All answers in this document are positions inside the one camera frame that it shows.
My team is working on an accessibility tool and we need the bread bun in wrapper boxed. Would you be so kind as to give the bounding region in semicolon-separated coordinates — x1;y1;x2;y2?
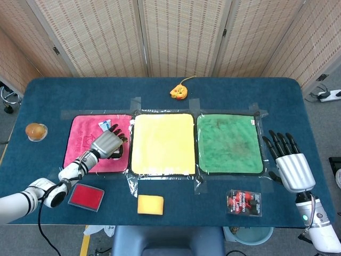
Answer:
25;122;48;142

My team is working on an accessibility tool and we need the yellow towel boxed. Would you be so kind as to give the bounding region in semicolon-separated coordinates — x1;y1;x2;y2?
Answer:
131;113;197;176

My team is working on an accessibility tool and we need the chrome stool base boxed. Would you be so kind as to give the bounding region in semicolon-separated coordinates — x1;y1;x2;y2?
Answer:
0;84;22;114

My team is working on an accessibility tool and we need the light blue plastic bin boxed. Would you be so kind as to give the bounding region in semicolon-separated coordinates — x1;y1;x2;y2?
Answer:
223;226;274;246

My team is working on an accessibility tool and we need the yellow tape measure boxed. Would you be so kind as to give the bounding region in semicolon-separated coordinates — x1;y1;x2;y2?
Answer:
169;75;198;101

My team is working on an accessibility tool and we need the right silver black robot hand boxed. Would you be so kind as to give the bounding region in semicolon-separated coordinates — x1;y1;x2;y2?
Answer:
262;130;316;194

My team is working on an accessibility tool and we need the pink towel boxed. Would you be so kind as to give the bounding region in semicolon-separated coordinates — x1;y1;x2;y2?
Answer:
63;114;133;174

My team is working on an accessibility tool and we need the white plastic bag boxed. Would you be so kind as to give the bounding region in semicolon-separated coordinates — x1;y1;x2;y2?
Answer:
83;225;117;238

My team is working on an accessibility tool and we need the red ink pad box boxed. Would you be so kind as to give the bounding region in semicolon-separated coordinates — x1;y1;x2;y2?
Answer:
67;183;105;213

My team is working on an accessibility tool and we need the white blue toothpaste tube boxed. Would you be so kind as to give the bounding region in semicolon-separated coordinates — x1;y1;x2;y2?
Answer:
98;120;113;132

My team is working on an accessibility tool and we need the woven folding screen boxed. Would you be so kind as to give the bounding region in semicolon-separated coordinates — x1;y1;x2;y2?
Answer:
0;0;341;97

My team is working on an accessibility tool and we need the green towel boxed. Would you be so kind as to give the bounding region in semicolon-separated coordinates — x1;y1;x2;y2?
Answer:
196;113;264;175

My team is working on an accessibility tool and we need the yellow sponge block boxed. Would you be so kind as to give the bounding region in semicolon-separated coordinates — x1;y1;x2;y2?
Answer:
137;194;165;215

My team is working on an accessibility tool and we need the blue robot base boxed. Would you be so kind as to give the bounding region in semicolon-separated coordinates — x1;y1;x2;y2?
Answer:
111;226;226;256

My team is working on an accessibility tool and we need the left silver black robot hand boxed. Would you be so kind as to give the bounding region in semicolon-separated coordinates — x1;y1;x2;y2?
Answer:
90;124;128;160

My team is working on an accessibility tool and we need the red black coffee capsule box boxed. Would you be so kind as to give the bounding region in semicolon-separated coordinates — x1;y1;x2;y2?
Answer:
226;189;263;217

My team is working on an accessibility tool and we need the white power strip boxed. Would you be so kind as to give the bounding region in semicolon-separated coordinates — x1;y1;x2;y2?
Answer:
317;90;341;103

